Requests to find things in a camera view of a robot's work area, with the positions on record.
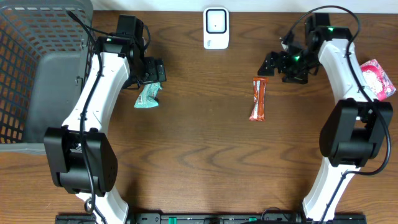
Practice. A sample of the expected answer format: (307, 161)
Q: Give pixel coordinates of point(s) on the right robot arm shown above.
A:
(358, 125)

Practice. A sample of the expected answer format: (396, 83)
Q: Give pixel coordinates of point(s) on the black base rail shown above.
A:
(156, 218)

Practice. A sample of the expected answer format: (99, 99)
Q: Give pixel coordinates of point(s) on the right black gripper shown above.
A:
(282, 57)

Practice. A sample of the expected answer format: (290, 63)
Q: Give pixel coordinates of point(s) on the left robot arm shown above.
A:
(79, 155)

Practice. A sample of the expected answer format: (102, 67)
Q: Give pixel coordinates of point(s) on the brown orange candy bar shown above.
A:
(259, 87)

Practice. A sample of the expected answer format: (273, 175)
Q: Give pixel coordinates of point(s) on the white barcode scanner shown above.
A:
(215, 28)

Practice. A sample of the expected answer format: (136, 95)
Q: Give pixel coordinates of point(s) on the red purple snack bag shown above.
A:
(377, 79)

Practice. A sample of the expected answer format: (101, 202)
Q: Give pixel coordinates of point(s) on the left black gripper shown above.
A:
(155, 72)

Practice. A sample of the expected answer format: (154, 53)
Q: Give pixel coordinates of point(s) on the teal white snack wrapper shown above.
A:
(147, 98)

